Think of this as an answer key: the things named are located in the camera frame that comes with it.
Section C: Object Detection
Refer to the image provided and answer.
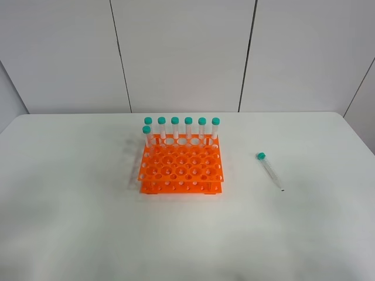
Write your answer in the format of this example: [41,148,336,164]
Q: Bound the orange test tube rack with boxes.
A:
[138,133,224,194]

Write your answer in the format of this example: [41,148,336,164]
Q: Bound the green-capped test tube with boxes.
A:
[256,152,282,190]

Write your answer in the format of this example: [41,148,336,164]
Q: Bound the test tube second row left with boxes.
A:
[142,125,154,157]

